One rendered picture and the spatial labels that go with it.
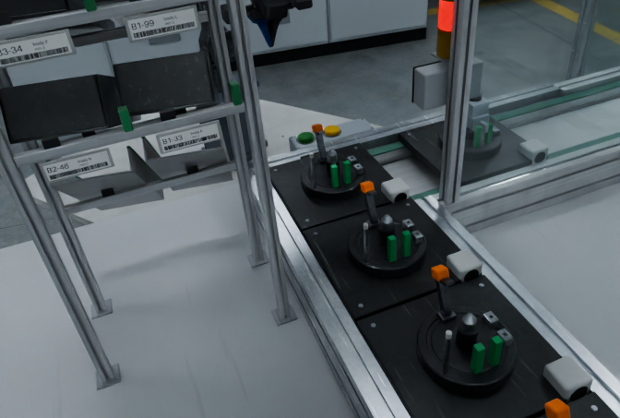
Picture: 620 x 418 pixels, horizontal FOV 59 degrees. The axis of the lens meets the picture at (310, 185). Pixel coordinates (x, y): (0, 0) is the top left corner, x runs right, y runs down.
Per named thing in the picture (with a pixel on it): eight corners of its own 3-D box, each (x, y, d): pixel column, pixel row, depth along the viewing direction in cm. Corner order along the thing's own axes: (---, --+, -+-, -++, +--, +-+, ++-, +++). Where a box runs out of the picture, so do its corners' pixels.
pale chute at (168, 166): (172, 191, 117) (169, 171, 118) (233, 180, 119) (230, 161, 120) (144, 161, 90) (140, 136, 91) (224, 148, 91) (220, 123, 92)
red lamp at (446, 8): (432, 25, 96) (434, -4, 93) (457, 19, 97) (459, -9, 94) (447, 33, 92) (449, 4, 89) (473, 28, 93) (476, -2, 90)
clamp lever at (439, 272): (437, 312, 84) (429, 267, 82) (448, 308, 84) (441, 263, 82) (450, 322, 80) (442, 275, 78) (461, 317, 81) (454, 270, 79)
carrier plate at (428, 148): (398, 139, 134) (398, 132, 133) (481, 116, 140) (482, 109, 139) (452, 191, 116) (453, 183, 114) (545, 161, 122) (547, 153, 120)
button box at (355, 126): (290, 157, 141) (288, 136, 138) (363, 137, 147) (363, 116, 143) (300, 170, 136) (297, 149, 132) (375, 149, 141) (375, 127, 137)
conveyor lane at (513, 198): (270, 208, 131) (266, 173, 125) (557, 123, 152) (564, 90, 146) (315, 286, 109) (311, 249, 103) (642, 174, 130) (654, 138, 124)
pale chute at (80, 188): (101, 210, 114) (98, 189, 114) (164, 199, 115) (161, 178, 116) (48, 186, 86) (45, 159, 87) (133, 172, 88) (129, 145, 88)
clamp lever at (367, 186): (366, 220, 103) (359, 183, 101) (375, 218, 103) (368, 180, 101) (375, 226, 99) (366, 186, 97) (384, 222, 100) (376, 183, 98)
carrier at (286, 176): (265, 175, 126) (258, 127, 119) (360, 149, 132) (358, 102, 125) (302, 237, 107) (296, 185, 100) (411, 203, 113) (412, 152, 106)
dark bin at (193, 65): (151, 112, 104) (143, 72, 103) (220, 101, 106) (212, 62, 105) (123, 117, 77) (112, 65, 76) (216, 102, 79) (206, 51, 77)
